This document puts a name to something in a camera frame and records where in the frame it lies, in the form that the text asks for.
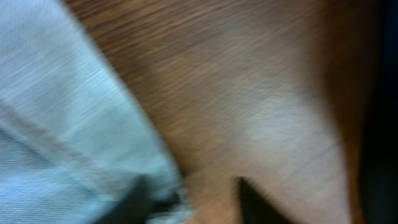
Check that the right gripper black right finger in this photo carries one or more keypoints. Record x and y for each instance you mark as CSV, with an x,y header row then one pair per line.
x,y
254,208

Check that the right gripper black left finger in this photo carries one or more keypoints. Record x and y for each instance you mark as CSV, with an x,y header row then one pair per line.
x,y
138,208

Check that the light blue denim shorts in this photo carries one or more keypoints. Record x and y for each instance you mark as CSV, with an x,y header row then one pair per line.
x,y
74,141

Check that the black garment pile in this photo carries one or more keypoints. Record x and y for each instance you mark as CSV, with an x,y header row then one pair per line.
x,y
378,166

